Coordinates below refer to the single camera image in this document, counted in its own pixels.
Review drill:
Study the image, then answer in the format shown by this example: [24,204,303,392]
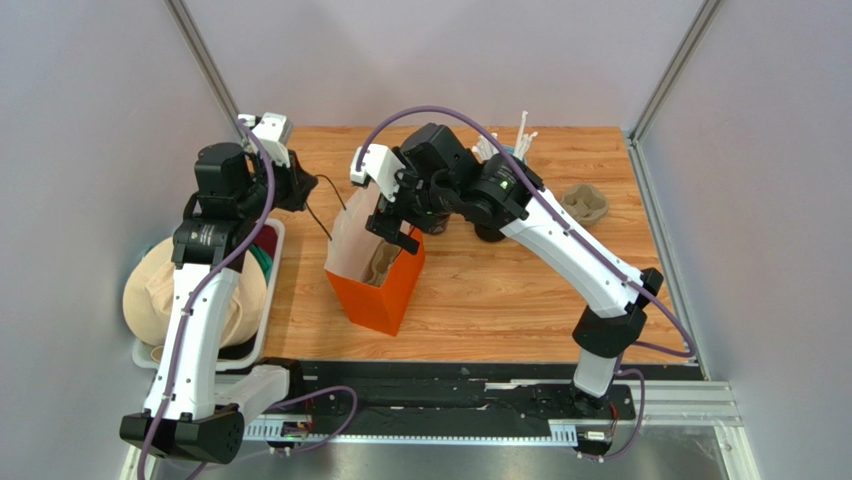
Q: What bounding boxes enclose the white plastic tray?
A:
[132,219,285,372]

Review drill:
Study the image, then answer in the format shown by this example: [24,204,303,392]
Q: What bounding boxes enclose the orange paper bag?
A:
[318,174,425,337]

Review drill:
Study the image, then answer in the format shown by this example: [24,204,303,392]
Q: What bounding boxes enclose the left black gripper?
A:
[234,147,317,223]

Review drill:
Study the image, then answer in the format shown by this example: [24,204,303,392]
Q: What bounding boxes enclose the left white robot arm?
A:
[119,140,317,464]

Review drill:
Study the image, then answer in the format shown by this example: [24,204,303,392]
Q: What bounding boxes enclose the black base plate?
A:
[292,359,637,439]

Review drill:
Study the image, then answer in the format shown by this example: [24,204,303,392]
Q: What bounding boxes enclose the pulp cup carrier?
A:
[361,242,401,287]
[559,183,609,227]

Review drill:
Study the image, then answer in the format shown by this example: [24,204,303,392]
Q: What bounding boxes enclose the light blue straw holder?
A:
[502,145,527,165]

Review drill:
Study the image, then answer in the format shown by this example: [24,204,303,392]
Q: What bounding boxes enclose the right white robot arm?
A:
[350,123,664,398]

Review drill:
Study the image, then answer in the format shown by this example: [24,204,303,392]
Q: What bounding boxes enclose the black lid stack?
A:
[474,224,506,243]

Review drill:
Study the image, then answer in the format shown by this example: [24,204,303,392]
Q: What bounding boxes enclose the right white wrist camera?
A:
[349,144,405,202]

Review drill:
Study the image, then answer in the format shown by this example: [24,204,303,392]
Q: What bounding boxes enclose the beige hat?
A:
[123,238,272,348]

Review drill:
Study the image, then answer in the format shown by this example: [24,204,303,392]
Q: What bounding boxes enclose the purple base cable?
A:
[269,383,360,455]

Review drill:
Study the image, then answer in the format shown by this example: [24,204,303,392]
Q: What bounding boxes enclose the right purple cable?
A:
[355,105,698,462]

